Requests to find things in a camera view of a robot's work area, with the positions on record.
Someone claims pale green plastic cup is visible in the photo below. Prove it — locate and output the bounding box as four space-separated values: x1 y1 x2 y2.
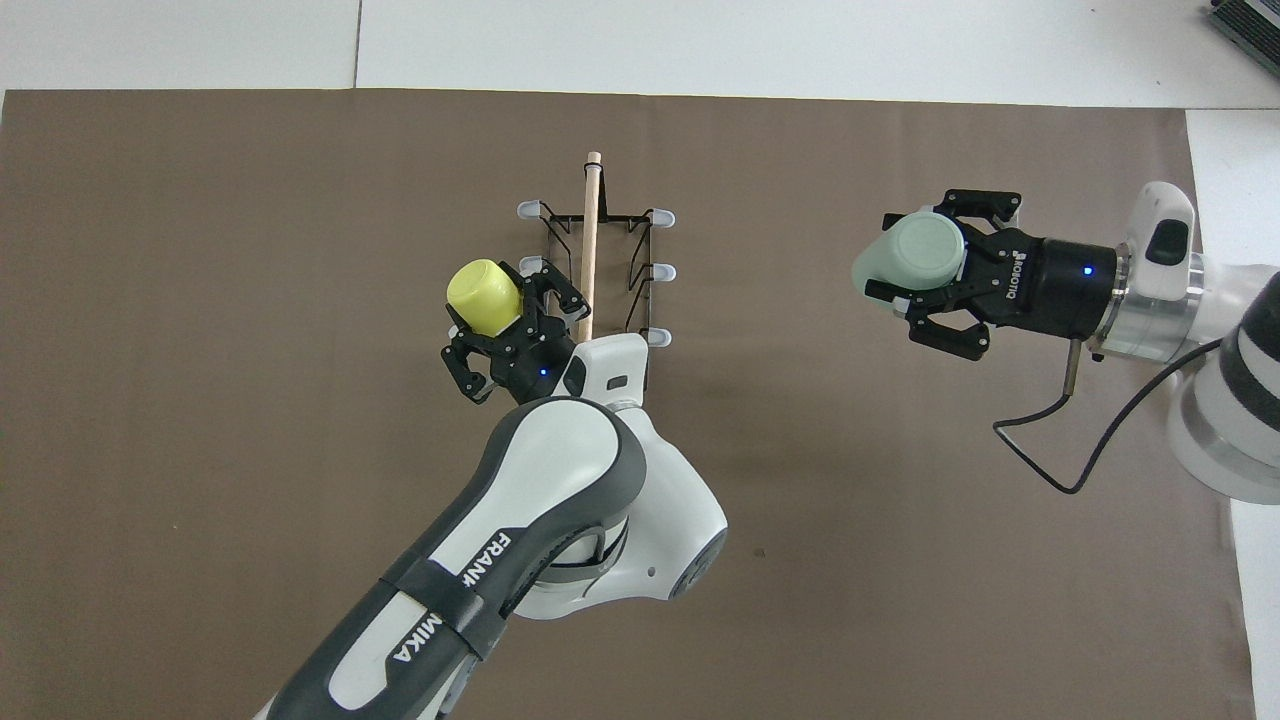
852 212 968 313

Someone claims brown paper table mat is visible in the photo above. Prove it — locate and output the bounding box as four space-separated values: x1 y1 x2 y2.
0 88 1257 720

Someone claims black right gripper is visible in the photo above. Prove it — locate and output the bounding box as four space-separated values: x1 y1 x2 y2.
865 190 1116 361

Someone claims yellow plastic cup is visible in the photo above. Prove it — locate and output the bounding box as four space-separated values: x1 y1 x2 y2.
445 259 523 339

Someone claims black wire cup rack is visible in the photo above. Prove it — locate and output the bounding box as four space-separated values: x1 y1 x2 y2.
516 151 677 396

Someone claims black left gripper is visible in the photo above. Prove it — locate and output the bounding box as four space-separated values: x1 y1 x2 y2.
441 258 589 406

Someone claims grey ribbed device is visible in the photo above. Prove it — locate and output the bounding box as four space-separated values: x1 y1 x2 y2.
1205 0 1280 56

